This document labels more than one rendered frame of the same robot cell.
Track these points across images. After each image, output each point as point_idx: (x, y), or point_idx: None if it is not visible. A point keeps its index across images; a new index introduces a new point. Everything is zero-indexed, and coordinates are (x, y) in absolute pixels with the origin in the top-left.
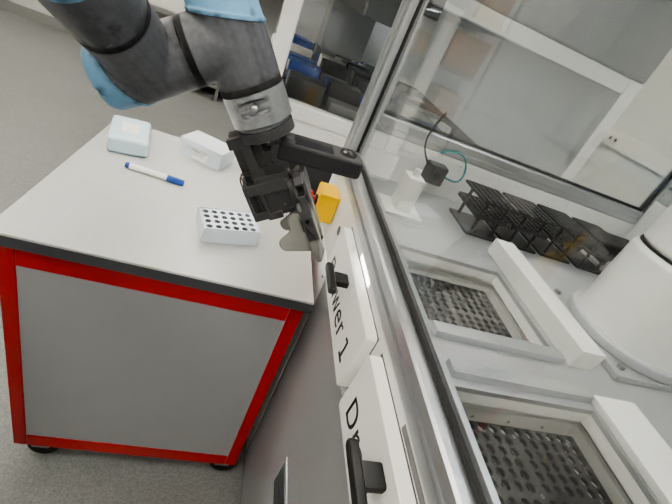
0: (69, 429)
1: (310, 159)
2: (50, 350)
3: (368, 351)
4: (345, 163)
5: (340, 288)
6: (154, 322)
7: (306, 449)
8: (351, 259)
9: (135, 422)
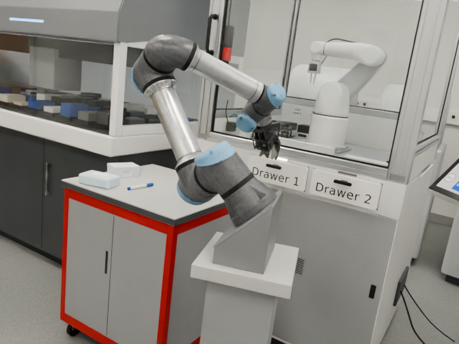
0: (180, 342)
1: (273, 126)
2: (181, 282)
3: (307, 173)
4: (278, 123)
5: (272, 170)
6: (212, 237)
7: (295, 230)
8: (270, 159)
9: (202, 314)
